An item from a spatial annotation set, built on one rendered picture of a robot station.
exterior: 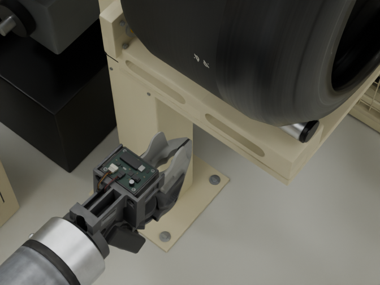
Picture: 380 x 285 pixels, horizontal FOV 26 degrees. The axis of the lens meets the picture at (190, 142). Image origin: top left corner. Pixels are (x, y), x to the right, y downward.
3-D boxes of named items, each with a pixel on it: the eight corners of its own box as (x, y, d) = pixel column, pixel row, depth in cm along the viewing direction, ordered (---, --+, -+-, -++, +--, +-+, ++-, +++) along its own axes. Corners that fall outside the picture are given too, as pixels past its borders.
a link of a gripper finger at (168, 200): (193, 180, 106) (150, 225, 102) (192, 186, 108) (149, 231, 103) (165, 160, 108) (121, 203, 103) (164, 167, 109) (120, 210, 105)
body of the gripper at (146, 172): (171, 172, 99) (104, 238, 93) (167, 208, 106) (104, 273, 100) (122, 138, 102) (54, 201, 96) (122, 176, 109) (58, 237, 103)
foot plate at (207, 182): (89, 194, 219) (87, 191, 217) (152, 127, 230) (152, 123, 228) (166, 253, 211) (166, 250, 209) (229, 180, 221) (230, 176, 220)
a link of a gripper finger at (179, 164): (210, 132, 106) (165, 177, 101) (206, 158, 110) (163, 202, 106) (191, 119, 107) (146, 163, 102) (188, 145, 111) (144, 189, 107)
